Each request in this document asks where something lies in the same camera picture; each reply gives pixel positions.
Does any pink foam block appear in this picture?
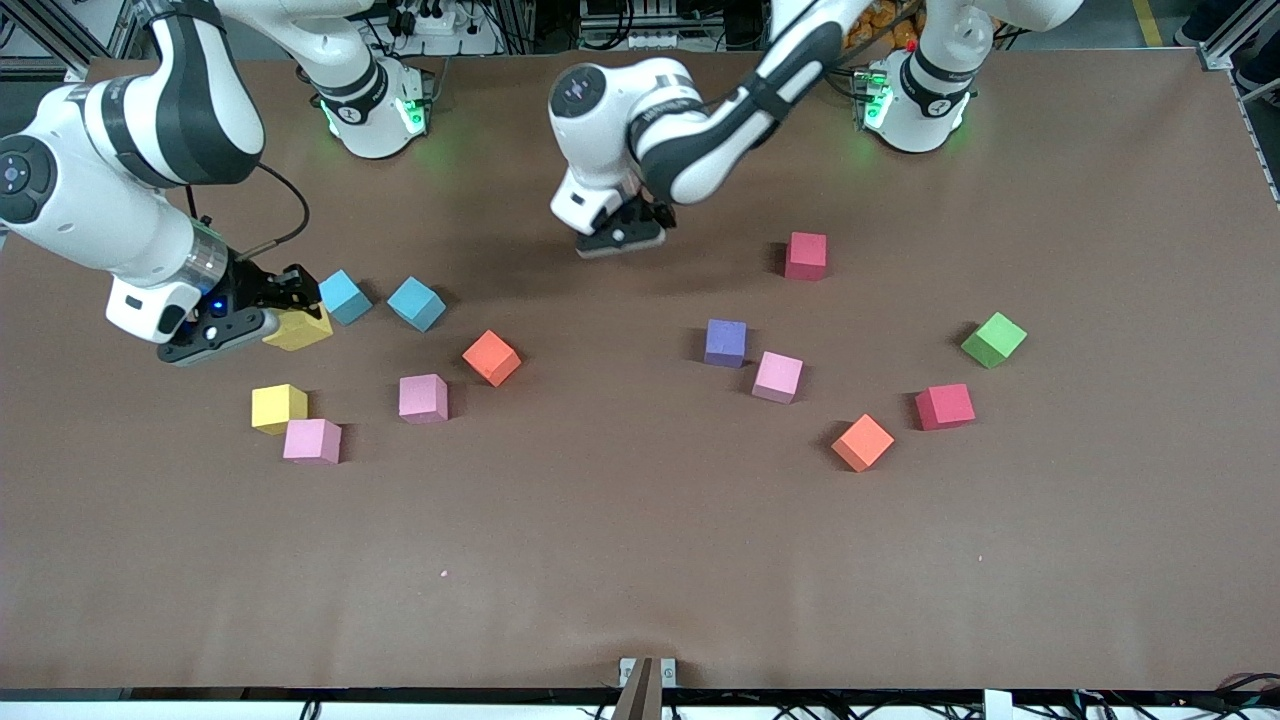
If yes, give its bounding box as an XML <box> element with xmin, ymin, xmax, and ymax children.
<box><xmin>751</xmin><ymin>351</ymin><xmax>805</xmax><ymax>405</ymax></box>
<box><xmin>283</xmin><ymin>418</ymin><xmax>343</xmax><ymax>466</ymax></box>
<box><xmin>398</xmin><ymin>374</ymin><xmax>450</xmax><ymax>425</ymax></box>

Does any metal table edge bracket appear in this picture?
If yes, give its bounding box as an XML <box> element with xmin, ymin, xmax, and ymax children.
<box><xmin>619</xmin><ymin>657</ymin><xmax>678</xmax><ymax>689</ymax></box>

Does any aluminium frame rail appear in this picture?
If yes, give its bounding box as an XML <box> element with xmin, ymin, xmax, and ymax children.
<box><xmin>1195</xmin><ymin>15</ymin><xmax>1280</xmax><ymax>73</ymax></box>

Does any purple foam block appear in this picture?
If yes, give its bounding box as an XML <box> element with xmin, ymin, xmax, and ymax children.
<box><xmin>703</xmin><ymin>319</ymin><xmax>749</xmax><ymax>369</ymax></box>

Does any yellow foam block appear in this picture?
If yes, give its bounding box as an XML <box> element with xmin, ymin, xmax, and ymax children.
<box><xmin>263</xmin><ymin>303</ymin><xmax>335</xmax><ymax>353</ymax></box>
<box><xmin>250</xmin><ymin>384</ymin><xmax>309</xmax><ymax>436</ymax></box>

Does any red foam block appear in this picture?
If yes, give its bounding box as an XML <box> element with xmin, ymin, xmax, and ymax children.
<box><xmin>914</xmin><ymin>383</ymin><xmax>977</xmax><ymax>432</ymax></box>
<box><xmin>784</xmin><ymin>231</ymin><xmax>829</xmax><ymax>282</ymax></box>

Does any blue foam block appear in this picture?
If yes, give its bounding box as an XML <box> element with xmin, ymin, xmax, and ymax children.
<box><xmin>320</xmin><ymin>269</ymin><xmax>374</xmax><ymax>327</ymax></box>
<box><xmin>386</xmin><ymin>276</ymin><xmax>448</xmax><ymax>333</ymax></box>

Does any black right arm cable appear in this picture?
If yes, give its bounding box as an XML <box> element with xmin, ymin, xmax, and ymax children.
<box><xmin>245</xmin><ymin>163</ymin><xmax>310</xmax><ymax>258</ymax></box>

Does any orange foam block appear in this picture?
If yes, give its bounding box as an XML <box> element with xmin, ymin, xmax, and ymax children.
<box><xmin>461</xmin><ymin>329</ymin><xmax>523</xmax><ymax>388</ymax></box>
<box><xmin>831</xmin><ymin>413</ymin><xmax>896</xmax><ymax>473</ymax></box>

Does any bag of orange items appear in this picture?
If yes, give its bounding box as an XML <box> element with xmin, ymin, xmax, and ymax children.
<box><xmin>845</xmin><ymin>0</ymin><xmax>921</xmax><ymax>53</ymax></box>

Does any green foam block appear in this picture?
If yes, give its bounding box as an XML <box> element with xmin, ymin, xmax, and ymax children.
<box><xmin>960</xmin><ymin>311</ymin><xmax>1029</xmax><ymax>370</ymax></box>

